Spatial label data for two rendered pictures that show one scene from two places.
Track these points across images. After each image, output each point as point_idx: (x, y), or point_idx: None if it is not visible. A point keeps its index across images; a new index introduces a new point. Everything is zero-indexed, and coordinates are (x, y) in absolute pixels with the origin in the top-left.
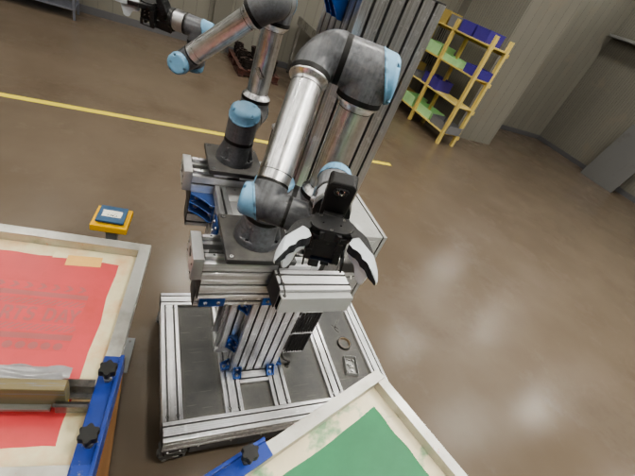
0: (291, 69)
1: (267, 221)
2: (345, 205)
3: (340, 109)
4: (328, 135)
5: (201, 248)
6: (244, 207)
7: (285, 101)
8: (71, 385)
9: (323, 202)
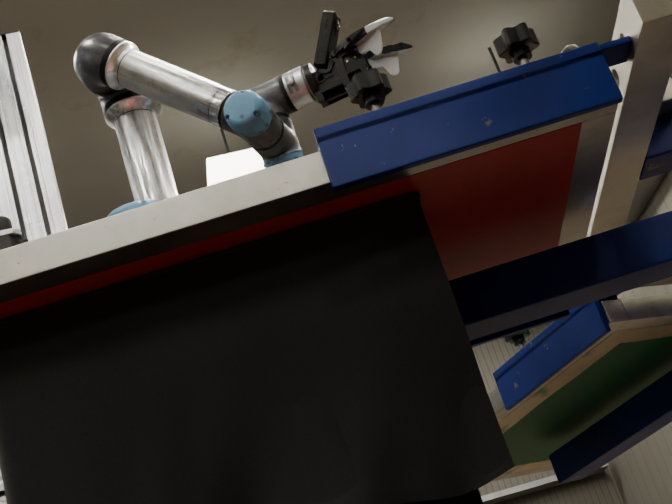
0: (117, 48)
1: (276, 124)
2: (335, 45)
3: (139, 112)
4: (143, 145)
5: None
6: (263, 102)
7: (153, 62)
8: None
9: (329, 41)
